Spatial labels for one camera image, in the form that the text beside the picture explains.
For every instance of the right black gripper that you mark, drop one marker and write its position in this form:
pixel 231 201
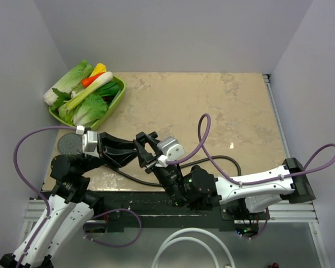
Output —
pixel 145 160

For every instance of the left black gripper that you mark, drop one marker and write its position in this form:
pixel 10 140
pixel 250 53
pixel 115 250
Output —
pixel 106 142

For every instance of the grey shower head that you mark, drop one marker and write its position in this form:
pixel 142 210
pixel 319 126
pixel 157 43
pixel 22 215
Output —
pixel 70 144

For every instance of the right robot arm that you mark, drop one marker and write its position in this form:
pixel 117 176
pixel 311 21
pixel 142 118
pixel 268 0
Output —
pixel 200 190

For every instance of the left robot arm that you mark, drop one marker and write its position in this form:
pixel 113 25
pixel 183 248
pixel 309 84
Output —
pixel 71 204

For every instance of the green lettuce toy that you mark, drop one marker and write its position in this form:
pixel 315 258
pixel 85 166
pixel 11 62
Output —
pixel 83 112

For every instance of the dark green vegetable toy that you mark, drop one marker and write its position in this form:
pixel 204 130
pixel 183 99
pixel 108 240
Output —
pixel 107 90

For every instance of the green plastic tray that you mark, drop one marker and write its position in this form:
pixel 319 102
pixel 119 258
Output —
pixel 112 102

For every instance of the white leek toy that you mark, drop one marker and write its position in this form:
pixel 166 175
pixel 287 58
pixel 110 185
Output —
pixel 97 83

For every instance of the orange carrot toy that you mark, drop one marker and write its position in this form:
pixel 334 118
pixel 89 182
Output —
pixel 88 81

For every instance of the napa cabbage toy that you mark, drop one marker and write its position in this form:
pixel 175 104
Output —
pixel 70 79

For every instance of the yellow pepper toy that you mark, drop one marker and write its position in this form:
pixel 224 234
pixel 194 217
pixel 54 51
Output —
pixel 99 68

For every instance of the red small object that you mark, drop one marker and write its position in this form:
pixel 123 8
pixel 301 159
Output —
pixel 273 265

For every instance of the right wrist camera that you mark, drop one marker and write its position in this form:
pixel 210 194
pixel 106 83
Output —
pixel 171 150

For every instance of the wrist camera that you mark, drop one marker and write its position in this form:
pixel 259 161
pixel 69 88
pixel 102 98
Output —
pixel 89 141
pixel 171 150

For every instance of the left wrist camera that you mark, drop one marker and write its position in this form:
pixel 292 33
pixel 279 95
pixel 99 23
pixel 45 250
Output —
pixel 89 141

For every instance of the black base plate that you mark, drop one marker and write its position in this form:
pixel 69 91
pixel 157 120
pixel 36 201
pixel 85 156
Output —
pixel 155 210

